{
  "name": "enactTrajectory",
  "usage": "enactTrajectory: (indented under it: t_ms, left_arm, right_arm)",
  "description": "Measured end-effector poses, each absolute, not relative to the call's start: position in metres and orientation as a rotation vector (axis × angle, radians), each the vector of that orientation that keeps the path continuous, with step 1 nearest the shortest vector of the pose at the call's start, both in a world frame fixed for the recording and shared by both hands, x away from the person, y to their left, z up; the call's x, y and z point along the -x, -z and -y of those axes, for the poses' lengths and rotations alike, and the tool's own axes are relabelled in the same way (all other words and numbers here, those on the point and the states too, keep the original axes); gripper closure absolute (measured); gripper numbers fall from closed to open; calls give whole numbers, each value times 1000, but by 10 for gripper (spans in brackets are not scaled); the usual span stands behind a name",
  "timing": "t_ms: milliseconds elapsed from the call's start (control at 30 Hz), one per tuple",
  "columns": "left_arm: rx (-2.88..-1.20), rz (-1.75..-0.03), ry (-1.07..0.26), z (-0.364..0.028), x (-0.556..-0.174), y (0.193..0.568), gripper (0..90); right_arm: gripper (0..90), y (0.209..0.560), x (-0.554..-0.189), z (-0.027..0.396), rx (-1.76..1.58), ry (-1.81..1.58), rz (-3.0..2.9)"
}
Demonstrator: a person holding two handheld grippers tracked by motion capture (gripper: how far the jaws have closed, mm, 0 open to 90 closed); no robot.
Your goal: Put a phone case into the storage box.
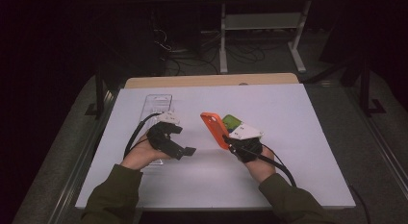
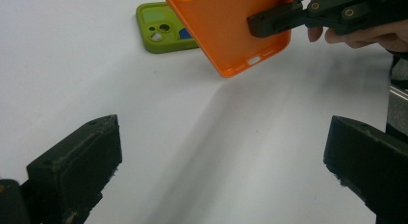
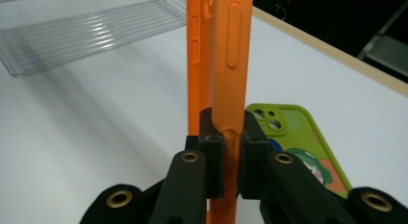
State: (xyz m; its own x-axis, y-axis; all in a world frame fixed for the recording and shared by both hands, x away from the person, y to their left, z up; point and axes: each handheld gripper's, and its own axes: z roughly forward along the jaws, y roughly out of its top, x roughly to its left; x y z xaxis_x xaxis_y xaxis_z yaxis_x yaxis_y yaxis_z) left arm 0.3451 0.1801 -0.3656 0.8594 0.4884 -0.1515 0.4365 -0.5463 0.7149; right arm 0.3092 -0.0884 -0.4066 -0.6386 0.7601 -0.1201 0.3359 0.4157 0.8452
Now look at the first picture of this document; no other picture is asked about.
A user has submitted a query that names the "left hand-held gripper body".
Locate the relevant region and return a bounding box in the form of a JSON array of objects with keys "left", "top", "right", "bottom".
[{"left": 146, "top": 112, "right": 186, "bottom": 161}]

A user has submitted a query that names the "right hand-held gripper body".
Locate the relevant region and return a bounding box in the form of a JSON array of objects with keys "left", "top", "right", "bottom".
[{"left": 228, "top": 122, "right": 265, "bottom": 163}]

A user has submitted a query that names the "green cartoon print phone case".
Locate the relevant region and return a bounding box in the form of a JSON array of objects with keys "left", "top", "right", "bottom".
[{"left": 221, "top": 113, "right": 243, "bottom": 134}]

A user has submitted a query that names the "orange phone case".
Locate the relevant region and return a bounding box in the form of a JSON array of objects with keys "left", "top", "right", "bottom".
[{"left": 200, "top": 112, "right": 231, "bottom": 151}]

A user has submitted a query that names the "clear plastic rack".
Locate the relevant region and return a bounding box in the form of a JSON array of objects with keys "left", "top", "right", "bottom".
[{"left": 139, "top": 93, "right": 176, "bottom": 167}]

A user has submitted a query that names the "person's right hand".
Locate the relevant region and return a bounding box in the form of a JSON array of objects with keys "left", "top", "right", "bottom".
[{"left": 244, "top": 146, "right": 277, "bottom": 184}]

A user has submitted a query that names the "person's left hand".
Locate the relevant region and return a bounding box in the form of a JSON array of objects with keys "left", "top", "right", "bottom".
[{"left": 120, "top": 130, "right": 171, "bottom": 171}]

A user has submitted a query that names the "white board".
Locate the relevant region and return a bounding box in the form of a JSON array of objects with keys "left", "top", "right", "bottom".
[{"left": 75, "top": 83, "right": 356, "bottom": 210}]

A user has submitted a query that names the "black metal stand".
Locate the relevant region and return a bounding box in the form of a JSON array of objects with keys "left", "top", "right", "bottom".
[
  {"left": 359, "top": 57, "right": 388, "bottom": 116},
  {"left": 85, "top": 68, "right": 108, "bottom": 117}
]

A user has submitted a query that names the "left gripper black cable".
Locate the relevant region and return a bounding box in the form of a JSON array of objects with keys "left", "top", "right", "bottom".
[{"left": 123, "top": 112, "right": 163, "bottom": 160}]

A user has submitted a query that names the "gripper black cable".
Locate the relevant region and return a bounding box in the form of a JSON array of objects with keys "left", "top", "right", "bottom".
[
  {"left": 123, "top": 112, "right": 163, "bottom": 160},
  {"left": 229, "top": 143, "right": 297, "bottom": 187}
]

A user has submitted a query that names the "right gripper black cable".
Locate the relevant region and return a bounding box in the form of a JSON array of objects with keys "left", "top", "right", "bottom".
[{"left": 229, "top": 143, "right": 297, "bottom": 187}]

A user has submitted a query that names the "tangle of floor cables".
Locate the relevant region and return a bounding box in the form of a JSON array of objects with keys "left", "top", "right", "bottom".
[{"left": 153, "top": 28, "right": 268, "bottom": 76}]

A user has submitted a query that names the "metal floor rail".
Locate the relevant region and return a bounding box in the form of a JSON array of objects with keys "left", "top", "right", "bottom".
[
  {"left": 47, "top": 88, "right": 118, "bottom": 224},
  {"left": 344, "top": 86, "right": 408, "bottom": 199}
]

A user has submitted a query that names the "white metal desk frame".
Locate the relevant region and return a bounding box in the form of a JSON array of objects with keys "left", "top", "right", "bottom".
[{"left": 219, "top": 0, "right": 312, "bottom": 74}]

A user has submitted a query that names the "black floor cable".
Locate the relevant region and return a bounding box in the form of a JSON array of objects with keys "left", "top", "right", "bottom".
[{"left": 349, "top": 185, "right": 372, "bottom": 224}]

